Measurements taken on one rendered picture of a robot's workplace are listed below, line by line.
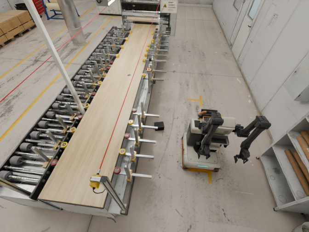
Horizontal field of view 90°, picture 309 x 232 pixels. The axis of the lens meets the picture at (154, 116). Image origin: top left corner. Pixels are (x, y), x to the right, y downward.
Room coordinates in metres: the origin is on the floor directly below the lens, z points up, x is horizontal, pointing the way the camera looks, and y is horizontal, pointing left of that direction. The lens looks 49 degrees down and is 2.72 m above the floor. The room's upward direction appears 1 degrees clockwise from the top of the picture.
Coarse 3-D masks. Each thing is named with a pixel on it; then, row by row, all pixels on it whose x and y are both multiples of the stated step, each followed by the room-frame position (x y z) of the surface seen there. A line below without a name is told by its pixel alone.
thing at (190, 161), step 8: (184, 136) 1.63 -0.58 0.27; (184, 144) 1.46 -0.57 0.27; (184, 152) 1.30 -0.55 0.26; (192, 152) 1.29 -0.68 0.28; (216, 152) 1.30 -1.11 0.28; (184, 160) 1.16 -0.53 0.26; (192, 160) 1.15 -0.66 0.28; (200, 160) 1.15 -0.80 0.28; (208, 160) 1.15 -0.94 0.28; (216, 160) 1.16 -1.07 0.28; (184, 168) 1.08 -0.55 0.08; (192, 168) 1.07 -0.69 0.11; (200, 168) 1.06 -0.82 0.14; (208, 168) 1.05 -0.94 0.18; (216, 168) 1.06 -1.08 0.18
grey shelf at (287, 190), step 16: (304, 128) 1.35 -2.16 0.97; (272, 144) 1.36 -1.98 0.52; (288, 144) 1.34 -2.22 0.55; (272, 160) 1.25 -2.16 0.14; (288, 160) 1.08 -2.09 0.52; (304, 160) 0.90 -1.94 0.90; (272, 176) 0.96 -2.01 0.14; (288, 176) 0.83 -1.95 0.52; (288, 192) 0.71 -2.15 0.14; (304, 192) 0.61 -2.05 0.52; (288, 208) 0.48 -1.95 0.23; (304, 208) 0.46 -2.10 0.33
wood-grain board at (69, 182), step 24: (144, 48) 3.84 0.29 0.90; (120, 72) 2.75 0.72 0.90; (96, 96) 2.00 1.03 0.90; (120, 96) 2.02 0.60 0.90; (96, 120) 1.47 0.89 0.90; (120, 120) 1.48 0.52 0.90; (72, 144) 1.04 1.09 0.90; (96, 144) 1.05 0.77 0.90; (120, 144) 1.06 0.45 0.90; (72, 168) 0.71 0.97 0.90; (96, 168) 0.72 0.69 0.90; (48, 192) 0.44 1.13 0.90; (72, 192) 0.45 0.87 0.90
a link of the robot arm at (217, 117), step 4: (212, 112) 1.03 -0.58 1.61; (212, 116) 0.99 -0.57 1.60; (216, 116) 0.97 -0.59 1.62; (220, 116) 0.97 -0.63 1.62; (216, 120) 0.92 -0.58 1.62; (220, 120) 0.92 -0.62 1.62; (208, 124) 1.03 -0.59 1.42; (204, 128) 1.06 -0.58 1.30; (208, 128) 1.03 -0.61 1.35; (204, 132) 1.04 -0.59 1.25
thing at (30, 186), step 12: (120, 48) 4.17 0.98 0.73; (72, 96) 2.31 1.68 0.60; (48, 108) 1.75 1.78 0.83; (36, 144) 1.13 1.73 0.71; (60, 144) 1.07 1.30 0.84; (12, 156) 0.90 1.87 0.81; (24, 156) 0.94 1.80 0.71; (60, 156) 0.95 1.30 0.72; (0, 168) 0.72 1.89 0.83; (48, 168) 0.74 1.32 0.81; (12, 180) 0.65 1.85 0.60; (24, 180) 0.62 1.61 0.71; (0, 192) 0.47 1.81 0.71; (12, 192) 0.48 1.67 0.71; (36, 192) 0.47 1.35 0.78; (24, 204) 0.45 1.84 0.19; (36, 204) 0.42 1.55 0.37; (48, 204) 0.41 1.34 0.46
